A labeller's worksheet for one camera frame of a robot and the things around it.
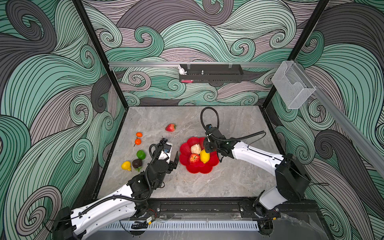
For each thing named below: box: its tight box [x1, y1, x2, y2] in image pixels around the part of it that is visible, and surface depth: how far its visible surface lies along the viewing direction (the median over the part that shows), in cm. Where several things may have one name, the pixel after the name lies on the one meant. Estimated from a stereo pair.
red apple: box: [189, 153, 200, 164], surface depth 87 cm
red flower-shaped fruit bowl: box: [179, 137, 220, 174], surface depth 89 cm
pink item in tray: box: [181, 79, 194, 83], surface depth 90 cm
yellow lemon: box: [200, 149, 211, 164], surface depth 88 cm
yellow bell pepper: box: [121, 161, 132, 172], surface depth 87 cm
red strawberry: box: [165, 123, 177, 132], surface depth 106 cm
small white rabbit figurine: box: [178, 64, 187, 76], surface depth 87 cm
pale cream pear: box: [191, 143, 202, 155], surface depth 90 cm
